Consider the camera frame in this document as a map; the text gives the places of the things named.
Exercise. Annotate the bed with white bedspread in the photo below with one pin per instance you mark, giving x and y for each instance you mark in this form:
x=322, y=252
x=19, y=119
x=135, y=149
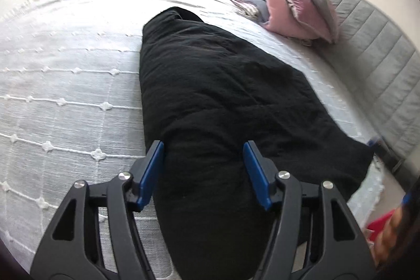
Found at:
x=65, y=53

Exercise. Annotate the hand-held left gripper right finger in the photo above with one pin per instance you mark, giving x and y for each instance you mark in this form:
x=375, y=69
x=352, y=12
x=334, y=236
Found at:
x=257, y=175

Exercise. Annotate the grey padded headboard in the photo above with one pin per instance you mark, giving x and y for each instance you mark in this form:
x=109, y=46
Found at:
x=377, y=47

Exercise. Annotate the folded pink grey quilt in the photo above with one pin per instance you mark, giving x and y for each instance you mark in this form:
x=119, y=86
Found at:
x=279, y=12

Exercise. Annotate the pink grey pillow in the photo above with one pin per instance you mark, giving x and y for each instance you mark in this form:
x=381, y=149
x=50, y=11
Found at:
x=323, y=4

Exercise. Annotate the person's right hand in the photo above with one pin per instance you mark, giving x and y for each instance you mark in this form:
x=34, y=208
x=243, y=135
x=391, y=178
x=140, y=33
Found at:
x=392, y=234

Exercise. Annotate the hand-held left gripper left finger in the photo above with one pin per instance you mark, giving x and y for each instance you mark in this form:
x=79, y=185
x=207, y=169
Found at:
x=149, y=175

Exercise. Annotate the small blue object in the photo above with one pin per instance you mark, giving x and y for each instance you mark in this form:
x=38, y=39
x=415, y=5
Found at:
x=373, y=142

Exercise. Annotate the red cloth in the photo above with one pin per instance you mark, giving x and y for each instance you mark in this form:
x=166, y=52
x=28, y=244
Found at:
x=379, y=226

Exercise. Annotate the black coat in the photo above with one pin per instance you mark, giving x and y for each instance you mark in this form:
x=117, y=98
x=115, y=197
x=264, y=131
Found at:
x=213, y=86

